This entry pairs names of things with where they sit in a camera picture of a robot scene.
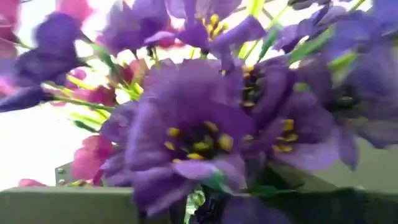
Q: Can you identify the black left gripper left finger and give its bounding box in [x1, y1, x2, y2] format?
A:
[0, 161, 141, 224]

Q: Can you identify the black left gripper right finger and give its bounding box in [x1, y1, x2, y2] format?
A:
[263, 139, 398, 224]

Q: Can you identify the purple artificial flower bunch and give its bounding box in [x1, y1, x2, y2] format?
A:
[0, 0, 398, 224]
[0, 0, 147, 187]

